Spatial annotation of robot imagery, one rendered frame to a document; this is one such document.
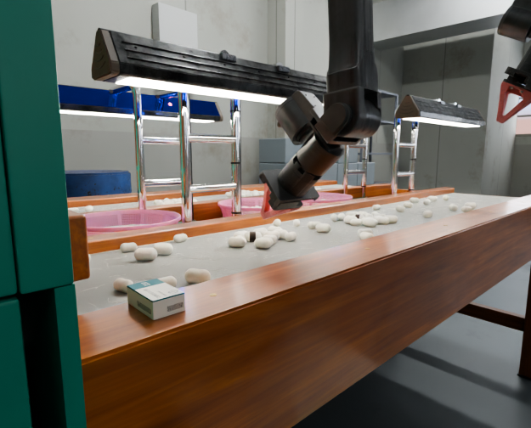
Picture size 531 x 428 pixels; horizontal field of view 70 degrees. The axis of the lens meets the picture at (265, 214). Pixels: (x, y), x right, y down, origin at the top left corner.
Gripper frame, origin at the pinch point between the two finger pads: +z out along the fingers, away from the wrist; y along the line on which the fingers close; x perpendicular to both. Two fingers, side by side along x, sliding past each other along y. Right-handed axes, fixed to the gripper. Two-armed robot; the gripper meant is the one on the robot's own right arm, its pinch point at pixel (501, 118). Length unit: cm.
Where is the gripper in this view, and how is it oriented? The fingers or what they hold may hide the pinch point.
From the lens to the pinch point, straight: 96.6
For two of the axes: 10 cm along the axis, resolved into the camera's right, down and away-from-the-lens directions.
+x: 6.5, 5.4, -5.4
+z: -3.3, 8.3, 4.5
